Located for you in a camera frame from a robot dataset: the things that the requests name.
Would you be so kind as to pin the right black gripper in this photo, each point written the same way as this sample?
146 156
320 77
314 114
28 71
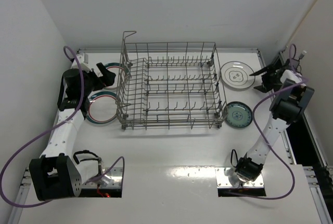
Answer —
268 77

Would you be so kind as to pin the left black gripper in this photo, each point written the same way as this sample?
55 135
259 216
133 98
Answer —
97 79

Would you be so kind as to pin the white plate with grey pattern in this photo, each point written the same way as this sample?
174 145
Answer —
237 75

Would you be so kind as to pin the green blue floral plate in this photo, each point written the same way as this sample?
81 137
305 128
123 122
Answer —
239 115

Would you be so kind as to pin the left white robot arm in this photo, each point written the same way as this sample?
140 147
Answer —
58 173

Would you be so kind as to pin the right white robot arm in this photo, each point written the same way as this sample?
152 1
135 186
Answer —
287 107

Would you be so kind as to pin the far green red rimmed plate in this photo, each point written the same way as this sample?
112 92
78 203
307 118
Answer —
117 69

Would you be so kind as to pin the green red rimmed plate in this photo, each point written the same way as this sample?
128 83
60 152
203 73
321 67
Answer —
102 108
117 69

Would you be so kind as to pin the near green red rimmed plate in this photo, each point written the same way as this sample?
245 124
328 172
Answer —
102 108

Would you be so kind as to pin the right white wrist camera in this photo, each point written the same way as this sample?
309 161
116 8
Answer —
290 77

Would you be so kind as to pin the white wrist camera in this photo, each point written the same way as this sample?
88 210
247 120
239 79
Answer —
83 61
290 77

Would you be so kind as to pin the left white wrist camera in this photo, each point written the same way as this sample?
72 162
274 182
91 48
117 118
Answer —
83 61

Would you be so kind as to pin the grey wire dish rack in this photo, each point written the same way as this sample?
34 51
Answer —
169 84

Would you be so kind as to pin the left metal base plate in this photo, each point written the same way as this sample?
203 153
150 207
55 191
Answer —
111 180

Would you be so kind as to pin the metal base plate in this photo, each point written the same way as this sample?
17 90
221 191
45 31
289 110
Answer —
111 180
226 178

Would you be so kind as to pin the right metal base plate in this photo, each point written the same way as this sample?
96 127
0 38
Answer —
226 178

